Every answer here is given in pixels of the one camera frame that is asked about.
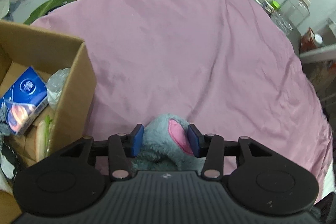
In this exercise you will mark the clear plastic bag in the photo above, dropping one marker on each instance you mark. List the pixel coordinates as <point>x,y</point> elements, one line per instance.
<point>9,161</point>

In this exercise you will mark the pink bed sheet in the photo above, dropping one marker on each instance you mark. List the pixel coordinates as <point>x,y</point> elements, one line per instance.
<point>222,65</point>

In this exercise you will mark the clear large water jug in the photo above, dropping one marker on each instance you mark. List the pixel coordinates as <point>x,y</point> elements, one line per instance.
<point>291,14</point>

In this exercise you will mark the brown cardboard box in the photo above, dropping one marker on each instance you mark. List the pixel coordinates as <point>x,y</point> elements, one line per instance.
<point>63,182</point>

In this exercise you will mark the red snack bag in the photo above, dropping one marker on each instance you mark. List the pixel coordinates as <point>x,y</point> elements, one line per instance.
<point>310,41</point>

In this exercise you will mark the white side shelf unit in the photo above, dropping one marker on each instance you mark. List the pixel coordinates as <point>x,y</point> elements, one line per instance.
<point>319,66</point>

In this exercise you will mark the plush hamburger toy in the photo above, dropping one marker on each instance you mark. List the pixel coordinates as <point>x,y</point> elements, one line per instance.
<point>43,138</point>

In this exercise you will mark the green leaf cartoon mat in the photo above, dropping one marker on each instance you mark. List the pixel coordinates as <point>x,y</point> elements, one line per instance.
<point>45,9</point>

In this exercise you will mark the grey pink plush toy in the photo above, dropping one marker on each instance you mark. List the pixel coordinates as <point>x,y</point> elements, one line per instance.
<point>165,146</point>

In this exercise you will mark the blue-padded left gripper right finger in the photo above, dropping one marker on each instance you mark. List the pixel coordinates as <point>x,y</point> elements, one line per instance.
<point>211,148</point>

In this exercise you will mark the white crumpled plastic wrap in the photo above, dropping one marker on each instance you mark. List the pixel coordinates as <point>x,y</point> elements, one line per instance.
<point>55,85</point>

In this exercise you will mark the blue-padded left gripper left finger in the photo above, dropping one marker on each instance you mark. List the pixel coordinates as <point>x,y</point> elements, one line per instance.
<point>121,148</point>

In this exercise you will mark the grey knitted cloth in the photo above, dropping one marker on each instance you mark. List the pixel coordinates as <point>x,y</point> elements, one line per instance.
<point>4,129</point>

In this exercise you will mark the blue tissue pack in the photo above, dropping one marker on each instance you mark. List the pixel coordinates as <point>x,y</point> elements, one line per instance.
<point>25,100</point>

